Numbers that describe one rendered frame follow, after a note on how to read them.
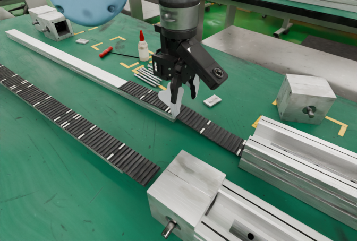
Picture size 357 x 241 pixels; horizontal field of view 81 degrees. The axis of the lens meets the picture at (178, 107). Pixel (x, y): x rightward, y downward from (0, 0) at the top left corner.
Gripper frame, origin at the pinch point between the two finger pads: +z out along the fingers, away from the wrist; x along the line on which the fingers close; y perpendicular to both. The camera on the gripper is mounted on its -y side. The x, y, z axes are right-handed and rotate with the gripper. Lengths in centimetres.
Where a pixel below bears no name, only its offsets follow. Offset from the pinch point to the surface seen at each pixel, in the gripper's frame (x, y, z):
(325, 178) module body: 4.5, -31.3, -2.6
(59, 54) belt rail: 1, 58, 2
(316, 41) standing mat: -283, -17, 84
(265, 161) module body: 5.2, -22.0, -0.3
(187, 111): -1.1, 0.3, 2.9
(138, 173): 20.4, -2.2, 2.2
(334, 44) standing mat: -284, -37, 84
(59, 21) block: -13, 76, -3
